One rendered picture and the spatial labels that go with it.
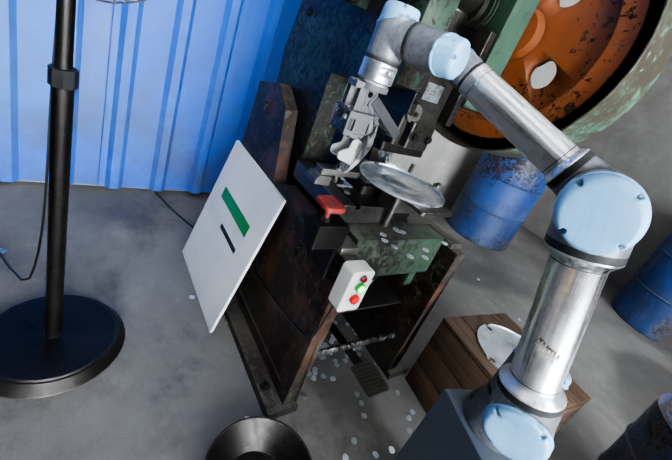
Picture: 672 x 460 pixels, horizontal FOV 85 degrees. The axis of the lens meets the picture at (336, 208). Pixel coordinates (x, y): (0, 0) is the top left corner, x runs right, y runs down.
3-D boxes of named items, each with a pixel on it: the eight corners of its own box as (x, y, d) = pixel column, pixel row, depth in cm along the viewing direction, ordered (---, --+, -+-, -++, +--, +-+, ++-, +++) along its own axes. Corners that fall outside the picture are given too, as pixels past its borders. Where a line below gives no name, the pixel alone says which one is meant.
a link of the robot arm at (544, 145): (652, 196, 68) (470, 33, 82) (660, 204, 59) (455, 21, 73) (594, 233, 74) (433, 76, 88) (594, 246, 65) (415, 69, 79)
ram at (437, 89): (432, 156, 116) (479, 62, 104) (399, 149, 107) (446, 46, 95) (399, 134, 128) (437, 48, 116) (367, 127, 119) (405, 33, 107)
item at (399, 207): (434, 249, 114) (454, 212, 108) (403, 250, 105) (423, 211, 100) (386, 206, 131) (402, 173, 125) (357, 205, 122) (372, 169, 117)
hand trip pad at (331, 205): (338, 234, 92) (348, 209, 89) (318, 234, 89) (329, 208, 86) (325, 219, 97) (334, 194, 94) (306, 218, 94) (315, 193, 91)
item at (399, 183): (461, 209, 115) (462, 207, 114) (397, 206, 97) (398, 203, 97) (404, 168, 135) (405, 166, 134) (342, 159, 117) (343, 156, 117)
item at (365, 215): (432, 224, 133) (440, 210, 131) (334, 222, 106) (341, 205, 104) (384, 184, 154) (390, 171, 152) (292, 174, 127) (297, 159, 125)
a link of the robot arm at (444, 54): (482, 47, 71) (433, 30, 76) (465, 34, 62) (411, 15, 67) (462, 87, 74) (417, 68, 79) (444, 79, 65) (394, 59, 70)
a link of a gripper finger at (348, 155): (326, 169, 84) (340, 132, 80) (347, 173, 87) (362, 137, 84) (332, 175, 82) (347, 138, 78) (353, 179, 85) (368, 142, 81)
